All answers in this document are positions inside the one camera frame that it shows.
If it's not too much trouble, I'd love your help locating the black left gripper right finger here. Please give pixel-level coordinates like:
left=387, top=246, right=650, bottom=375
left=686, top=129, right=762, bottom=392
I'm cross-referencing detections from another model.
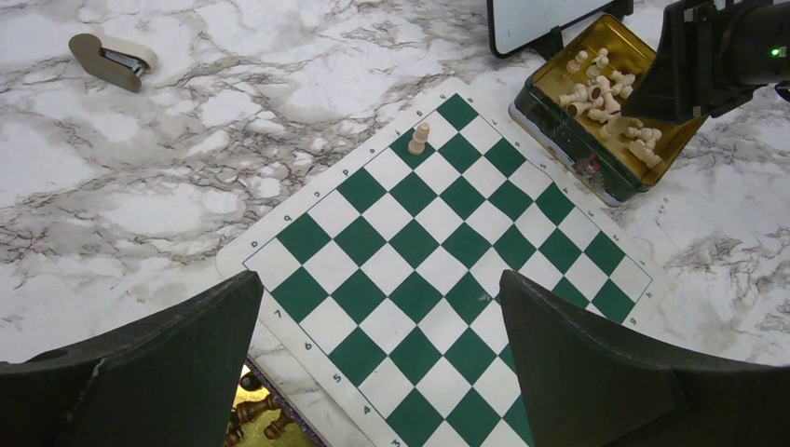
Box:
left=499, top=270, right=789, bottom=446

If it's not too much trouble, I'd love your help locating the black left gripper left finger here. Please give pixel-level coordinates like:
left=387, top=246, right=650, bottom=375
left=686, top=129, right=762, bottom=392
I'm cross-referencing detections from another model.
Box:
left=1, top=271, right=264, bottom=446

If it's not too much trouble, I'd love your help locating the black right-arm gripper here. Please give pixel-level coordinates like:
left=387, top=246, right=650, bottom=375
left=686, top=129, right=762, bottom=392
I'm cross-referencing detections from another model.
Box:
left=621, top=0, right=789, bottom=125

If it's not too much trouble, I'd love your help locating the white chess piece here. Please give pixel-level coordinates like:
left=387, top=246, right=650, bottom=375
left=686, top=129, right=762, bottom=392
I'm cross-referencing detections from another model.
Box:
left=565, top=102, right=595, bottom=117
left=407, top=122, right=430, bottom=156
left=628, top=140, right=662, bottom=169

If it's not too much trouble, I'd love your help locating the dark brown chess piece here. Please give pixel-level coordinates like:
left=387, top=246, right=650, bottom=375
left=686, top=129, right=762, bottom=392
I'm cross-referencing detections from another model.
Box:
left=235, top=394, right=281, bottom=425

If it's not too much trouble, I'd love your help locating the gold tin with dark pieces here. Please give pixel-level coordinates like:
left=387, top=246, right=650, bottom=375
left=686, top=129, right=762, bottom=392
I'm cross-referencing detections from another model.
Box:
left=223, top=365, right=320, bottom=446

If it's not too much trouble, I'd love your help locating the white chess piece in tin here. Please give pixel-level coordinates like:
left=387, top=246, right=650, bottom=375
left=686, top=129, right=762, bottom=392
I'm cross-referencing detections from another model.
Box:
left=628, top=140, right=662, bottom=169

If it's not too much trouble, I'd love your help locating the gold tin with white pieces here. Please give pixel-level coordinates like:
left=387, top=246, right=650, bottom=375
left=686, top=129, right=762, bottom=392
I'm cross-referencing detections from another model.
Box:
left=509, top=14, right=705, bottom=207

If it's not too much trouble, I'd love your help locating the white chess piece lying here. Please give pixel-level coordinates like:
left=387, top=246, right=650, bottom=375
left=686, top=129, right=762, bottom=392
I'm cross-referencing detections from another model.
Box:
left=565, top=102, right=595, bottom=117

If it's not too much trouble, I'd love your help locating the green white chess mat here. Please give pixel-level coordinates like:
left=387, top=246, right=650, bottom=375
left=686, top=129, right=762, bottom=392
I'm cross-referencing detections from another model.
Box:
left=216, top=79, right=669, bottom=446

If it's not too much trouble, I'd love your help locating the white pawn in tin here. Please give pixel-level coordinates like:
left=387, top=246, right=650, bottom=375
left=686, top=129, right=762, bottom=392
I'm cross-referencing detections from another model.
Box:
left=565, top=50, right=589, bottom=75

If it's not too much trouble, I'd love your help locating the small whiteboard with stand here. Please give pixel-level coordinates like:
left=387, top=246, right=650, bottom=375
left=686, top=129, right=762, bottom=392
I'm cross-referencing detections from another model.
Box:
left=486, top=0, right=633, bottom=60

